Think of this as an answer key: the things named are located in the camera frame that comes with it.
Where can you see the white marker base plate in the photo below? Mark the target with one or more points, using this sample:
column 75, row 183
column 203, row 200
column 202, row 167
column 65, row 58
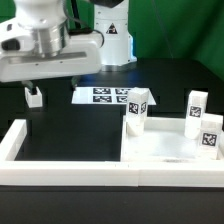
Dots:
column 100, row 95

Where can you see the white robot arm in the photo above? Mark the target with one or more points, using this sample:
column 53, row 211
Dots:
column 111, row 21

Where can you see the white U-shaped fence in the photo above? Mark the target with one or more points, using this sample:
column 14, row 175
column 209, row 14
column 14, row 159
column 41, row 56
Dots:
column 70, row 173

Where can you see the white square table top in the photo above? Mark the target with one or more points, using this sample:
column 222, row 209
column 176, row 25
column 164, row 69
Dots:
column 163, row 140

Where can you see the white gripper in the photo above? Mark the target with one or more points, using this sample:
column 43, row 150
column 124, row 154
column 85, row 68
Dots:
column 31, row 54

